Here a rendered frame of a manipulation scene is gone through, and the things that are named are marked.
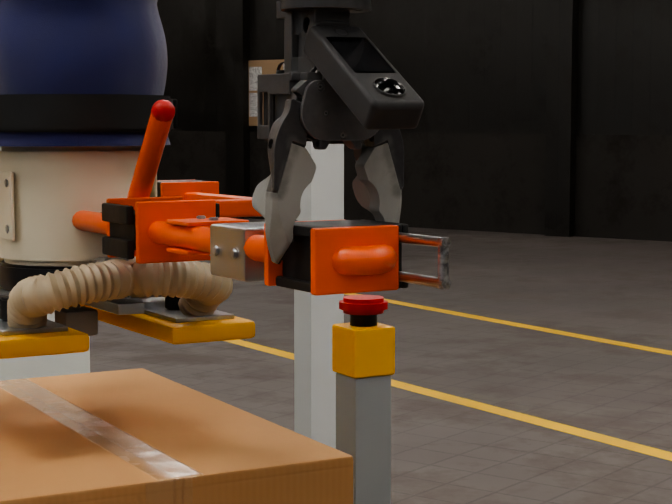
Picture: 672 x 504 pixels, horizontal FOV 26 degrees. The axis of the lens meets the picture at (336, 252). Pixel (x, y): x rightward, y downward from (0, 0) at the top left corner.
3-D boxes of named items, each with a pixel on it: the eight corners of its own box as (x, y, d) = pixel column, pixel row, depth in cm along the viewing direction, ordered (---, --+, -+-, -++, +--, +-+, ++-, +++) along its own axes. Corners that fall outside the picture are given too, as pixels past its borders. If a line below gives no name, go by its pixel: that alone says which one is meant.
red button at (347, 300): (330, 323, 209) (330, 295, 209) (372, 320, 213) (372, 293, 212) (354, 329, 203) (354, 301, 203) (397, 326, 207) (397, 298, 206)
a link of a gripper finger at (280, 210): (252, 258, 117) (292, 151, 117) (285, 265, 111) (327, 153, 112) (219, 245, 115) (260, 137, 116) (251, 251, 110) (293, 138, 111)
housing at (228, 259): (206, 275, 126) (205, 223, 126) (275, 271, 130) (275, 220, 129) (241, 282, 120) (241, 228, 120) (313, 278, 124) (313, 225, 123)
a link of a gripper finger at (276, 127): (298, 206, 113) (337, 103, 114) (309, 207, 112) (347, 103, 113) (248, 184, 111) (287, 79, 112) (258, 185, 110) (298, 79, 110)
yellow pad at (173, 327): (64, 310, 183) (63, 271, 183) (138, 305, 188) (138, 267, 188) (172, 345, 154) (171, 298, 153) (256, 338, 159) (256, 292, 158)
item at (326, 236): (263, 285, 115) (263, 222, 115) (344, 280, 119) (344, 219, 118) (314, 296, 108) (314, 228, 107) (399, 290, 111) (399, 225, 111)
